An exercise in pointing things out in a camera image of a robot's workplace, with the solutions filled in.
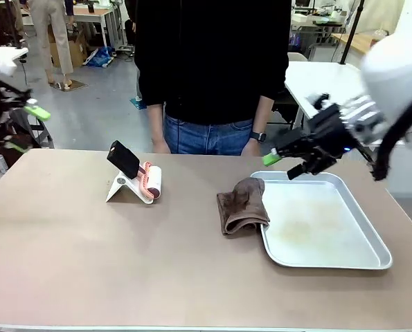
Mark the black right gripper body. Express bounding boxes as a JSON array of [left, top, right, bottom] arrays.
[[308, 102, 355, 160]]

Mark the brown towel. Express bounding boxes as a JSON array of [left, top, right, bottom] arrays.
[[216, 176, 271, 237]]

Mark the pink black-handled lint roller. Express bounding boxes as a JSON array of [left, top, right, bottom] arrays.
[[106, 139, 163, 203]]

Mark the person's left forearm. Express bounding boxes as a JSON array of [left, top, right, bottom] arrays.
[[251, 94, 275, 135]]

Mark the person's right forearm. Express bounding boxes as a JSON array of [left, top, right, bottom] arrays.
[[147, 102, 166, 142]]

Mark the person's left hand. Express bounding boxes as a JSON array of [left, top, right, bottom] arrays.
[[241, 137, 262, 157]]

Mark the person's right hand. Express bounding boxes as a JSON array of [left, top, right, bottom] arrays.
[[151, 137, 172, 154]]

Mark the dark brown box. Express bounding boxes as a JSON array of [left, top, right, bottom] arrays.
[[0, 133, 34, 170]]

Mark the black folding stool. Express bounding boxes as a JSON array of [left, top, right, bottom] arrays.
[[9, 109, 55, 150]]

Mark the brown floor board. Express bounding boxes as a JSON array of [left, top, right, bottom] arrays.
[[51, 79, 89, 92]]

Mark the small white table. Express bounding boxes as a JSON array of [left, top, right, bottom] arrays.
[[0, 46, 30, 67]]

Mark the large white table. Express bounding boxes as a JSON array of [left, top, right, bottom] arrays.
[[283, 61, 369, 129]]

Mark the silver metal tray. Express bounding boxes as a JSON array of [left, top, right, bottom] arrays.
[[249, 170, 393, 270]]

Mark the brown cardboard box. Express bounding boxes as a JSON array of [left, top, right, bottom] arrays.
[[47, 30, 89, 68]]

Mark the person in beige trousers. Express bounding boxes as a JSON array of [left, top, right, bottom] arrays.
[[28, 0, 75, 87]]

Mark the blue plastic bag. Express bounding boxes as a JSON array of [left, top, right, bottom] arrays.
[[83, 46, 116, 68]]

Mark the beige chair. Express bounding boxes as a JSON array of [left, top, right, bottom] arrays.
[[287, 51, 312, 63]]

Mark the light wooden table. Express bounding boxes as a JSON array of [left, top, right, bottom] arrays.
[[330, 32, 382, 63]]

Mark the teal floor mat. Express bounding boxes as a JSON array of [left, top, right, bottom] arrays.
[[129, 96, 148, 111]]

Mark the black tripod pole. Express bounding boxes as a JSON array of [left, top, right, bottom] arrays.
[[338, 0, 366, 65]]

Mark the wood-top white desk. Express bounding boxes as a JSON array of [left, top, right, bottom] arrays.
[[71, 6, 124, 50]]

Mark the person in black sweater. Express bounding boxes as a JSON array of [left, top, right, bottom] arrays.
[[133, 0, 293, 156]]

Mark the background person in dark clothes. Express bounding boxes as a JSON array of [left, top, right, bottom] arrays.
[[123, 0, 139, 46]]

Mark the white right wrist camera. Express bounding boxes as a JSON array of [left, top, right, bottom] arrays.
[[305, 92, 333, 113]]

